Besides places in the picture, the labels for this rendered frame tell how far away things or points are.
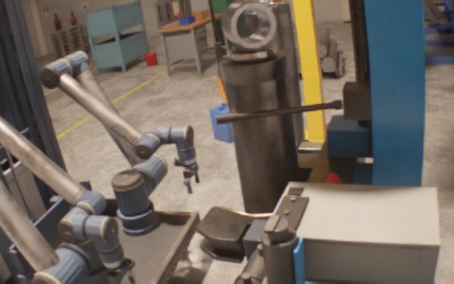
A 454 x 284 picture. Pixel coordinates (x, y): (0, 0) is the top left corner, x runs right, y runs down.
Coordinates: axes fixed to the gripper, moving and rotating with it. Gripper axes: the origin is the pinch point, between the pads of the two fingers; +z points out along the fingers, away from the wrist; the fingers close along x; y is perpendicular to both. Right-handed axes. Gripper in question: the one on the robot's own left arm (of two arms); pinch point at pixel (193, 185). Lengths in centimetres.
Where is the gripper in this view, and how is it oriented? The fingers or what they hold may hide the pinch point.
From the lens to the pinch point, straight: 259.1
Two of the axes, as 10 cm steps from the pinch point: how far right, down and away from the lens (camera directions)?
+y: 9.5, -0.3, -3.2
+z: 1.6, 9.1, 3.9
